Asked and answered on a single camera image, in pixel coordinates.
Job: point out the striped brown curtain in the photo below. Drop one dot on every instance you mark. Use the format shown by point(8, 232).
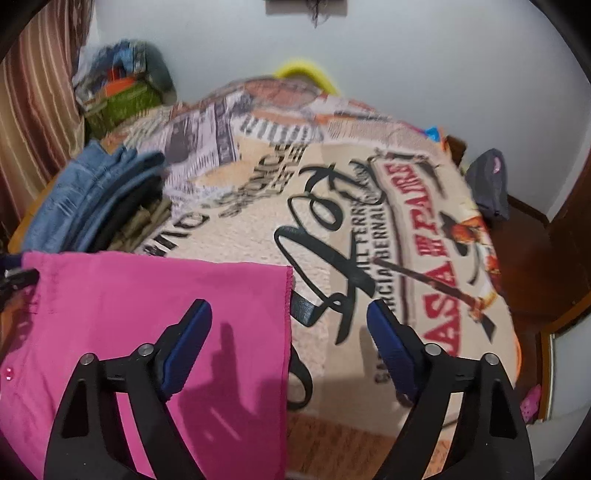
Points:
point(41, 125)

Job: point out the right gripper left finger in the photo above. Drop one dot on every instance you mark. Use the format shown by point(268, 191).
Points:
point(87, 440)

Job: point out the small wall monitor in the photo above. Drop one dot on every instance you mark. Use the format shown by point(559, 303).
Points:
point(307, 7)

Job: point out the yellow curved headboard tube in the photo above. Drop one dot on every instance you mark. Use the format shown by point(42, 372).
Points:
point(303, 69)

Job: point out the grey backpack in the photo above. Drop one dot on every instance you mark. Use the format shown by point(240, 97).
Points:
point(488, 180)

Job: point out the pink pants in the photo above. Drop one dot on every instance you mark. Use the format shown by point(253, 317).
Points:
point(232, 411)

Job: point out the pink slipper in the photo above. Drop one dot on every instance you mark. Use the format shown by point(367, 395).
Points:
point(529, 406)

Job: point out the green basket with clothes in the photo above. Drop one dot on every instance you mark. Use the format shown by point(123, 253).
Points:
point(118, 81)

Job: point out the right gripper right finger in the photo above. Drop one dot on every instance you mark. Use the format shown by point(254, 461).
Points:
point(490, 439)

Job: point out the folded blue jeans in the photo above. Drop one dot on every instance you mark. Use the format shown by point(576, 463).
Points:
point(90, 180)

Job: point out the printed beige bed blanket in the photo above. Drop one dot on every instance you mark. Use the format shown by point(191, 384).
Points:
point(361, 207)

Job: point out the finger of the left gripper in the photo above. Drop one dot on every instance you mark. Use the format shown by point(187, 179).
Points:
point(18, 279)

